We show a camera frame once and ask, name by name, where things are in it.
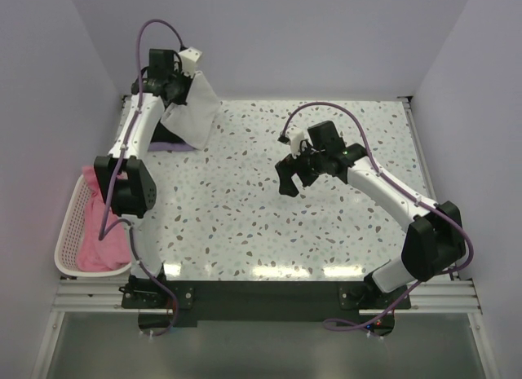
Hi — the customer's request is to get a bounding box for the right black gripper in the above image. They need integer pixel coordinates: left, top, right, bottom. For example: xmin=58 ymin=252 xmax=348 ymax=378
xmin=276 ymin=140 xmax=327 ymax=197

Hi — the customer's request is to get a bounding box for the white t shirt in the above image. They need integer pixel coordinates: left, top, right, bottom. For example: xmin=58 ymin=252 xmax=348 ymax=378
xmin=160 ymin=71 xmax=221 ymax=150

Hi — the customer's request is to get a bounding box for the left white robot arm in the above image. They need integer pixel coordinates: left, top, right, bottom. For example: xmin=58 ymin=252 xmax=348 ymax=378
xmin=94 ymin=46 xmax=201 ymax=307

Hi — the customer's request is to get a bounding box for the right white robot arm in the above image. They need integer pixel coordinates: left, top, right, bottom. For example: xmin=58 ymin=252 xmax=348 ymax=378
xmin=276 ymin=121 xmax=466 ymax=308

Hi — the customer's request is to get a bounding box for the folded black t shirt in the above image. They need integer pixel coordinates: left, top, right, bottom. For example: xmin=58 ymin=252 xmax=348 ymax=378
xmin=151 ymin=122 xmax=184 ymax=144

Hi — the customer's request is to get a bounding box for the folded lavender t shirt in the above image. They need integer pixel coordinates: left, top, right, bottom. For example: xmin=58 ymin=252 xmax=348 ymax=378
xmin=148 ymin=142 xmax=194 ymax=152

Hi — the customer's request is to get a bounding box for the white plastic laundry basket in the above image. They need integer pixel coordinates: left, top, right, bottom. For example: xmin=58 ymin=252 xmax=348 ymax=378
xmin=54 ymin=176 xmax=131 ymax=278

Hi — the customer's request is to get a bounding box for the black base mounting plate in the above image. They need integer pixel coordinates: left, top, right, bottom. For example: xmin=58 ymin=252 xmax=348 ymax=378
xmin=119 ymin=276 xmax=411 ymax=329

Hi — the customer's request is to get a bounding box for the pink t shirt in basket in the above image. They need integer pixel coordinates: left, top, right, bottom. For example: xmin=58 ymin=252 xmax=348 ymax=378
xmin=76 ymin=166 xmax=131 ymax=272

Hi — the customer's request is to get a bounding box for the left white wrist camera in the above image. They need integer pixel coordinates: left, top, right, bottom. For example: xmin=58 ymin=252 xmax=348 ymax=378
xmin=179 ymin=47 xmax=202 ymax=77

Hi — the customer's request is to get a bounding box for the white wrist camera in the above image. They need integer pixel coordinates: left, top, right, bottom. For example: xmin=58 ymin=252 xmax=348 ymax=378
xmin=278 ymin=129 xmax=307 ymax=158
xmin=179 ymin=47 xmax=202 ymax=77

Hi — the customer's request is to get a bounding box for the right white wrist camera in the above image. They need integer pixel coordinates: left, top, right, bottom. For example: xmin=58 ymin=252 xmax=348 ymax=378
xmin=278 ymin=129 xmax=307 ymax=158

